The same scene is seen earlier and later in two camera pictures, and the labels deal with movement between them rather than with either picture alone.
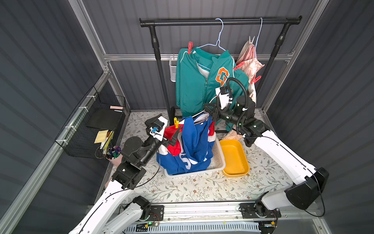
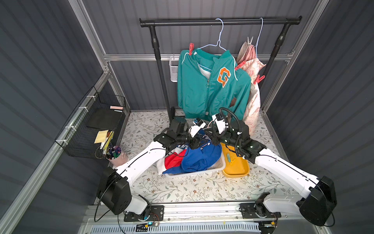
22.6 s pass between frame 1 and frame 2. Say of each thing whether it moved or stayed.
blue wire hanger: stayed
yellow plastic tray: stayed
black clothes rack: stayed
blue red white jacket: moved
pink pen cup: stayed
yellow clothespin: moved
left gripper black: moved
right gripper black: moved
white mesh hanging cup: stayed
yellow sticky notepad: stayed
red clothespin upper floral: stayed
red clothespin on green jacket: stayed
